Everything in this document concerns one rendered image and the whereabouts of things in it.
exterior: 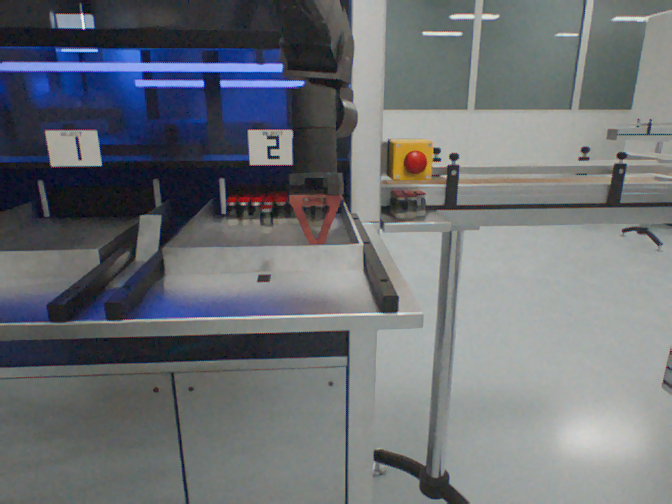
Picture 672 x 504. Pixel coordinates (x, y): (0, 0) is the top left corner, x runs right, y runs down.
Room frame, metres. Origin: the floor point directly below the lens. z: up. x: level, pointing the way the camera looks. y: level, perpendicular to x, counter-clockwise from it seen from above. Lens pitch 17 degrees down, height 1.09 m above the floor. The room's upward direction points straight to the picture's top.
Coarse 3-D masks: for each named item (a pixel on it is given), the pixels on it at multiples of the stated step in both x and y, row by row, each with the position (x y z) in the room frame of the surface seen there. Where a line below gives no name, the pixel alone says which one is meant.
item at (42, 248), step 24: (0, 216) 0.79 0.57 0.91; (24, 216) 0.85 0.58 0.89; (0, 240) 0.73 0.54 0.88; (24, 240) 0.73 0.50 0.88; (48, 240) 0.73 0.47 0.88; (72, 240) 0.73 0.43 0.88; (96, 240) 0.73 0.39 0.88; (120, 240) 0.65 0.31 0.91; (0, 264) 0.57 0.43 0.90; (24, 264) 0.57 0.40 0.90; (48, 264) 0.57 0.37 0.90; (72, 264) 0.57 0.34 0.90; (96, 264) 0.57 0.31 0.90
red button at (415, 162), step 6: (414, 150) 0.85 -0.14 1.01; (408, 156) 0.83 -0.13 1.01; (414, 156) 0.83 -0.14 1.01; (420, 156) 0.83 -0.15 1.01; (408, 162) 0.83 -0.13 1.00; (414, 162) 0.83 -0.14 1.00; (420, 162) 0.83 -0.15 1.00; (426, 162) 0.83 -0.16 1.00; (408, 168) 0.83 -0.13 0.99; (414, 168) 0.83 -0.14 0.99; (420, 168) 0.83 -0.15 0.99
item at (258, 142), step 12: (252, 132) 0.84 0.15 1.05; (264, 132) 0.84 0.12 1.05; (276, 132) 0.85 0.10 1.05; (288, 132) 0.85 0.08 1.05; (252, 144) 0.84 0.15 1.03; (264, 144) 0.84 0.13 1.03; (288, 144) 0.85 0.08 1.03; (252, 156) 0.84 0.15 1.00; (264, 156) 0.84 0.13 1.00; (288, 156) 0.85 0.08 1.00
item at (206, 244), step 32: (192, 224) 0.73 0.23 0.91; (224, 224) 0.84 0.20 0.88; (288, 224) 0.84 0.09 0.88; (352, 224) 0.71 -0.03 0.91; (192, 256) 0.58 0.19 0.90; (224, 256) 0.58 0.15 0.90; (256, 256) 0.59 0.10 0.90; (288, 256) 0.59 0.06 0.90; (320, 256) 0.59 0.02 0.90; (352, 256) 0.60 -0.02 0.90
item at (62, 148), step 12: (48, 132) 0.82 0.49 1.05; (60, 132) 0.82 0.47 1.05; (72, 132) 0.82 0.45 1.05; (84, 132) 0.83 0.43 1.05; (96, 132) 0.83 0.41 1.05; (48, 144) 0.82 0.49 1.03; (60, 144) 0.82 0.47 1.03; (72, 144) 0.82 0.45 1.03; (84, 144) 0.83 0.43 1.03; (96, 144) 0.83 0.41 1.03; (60, 156) 0.82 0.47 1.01; (72, 156) 0.82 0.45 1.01; (84, 156) 0.82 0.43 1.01; (96, 156) 0.83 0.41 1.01
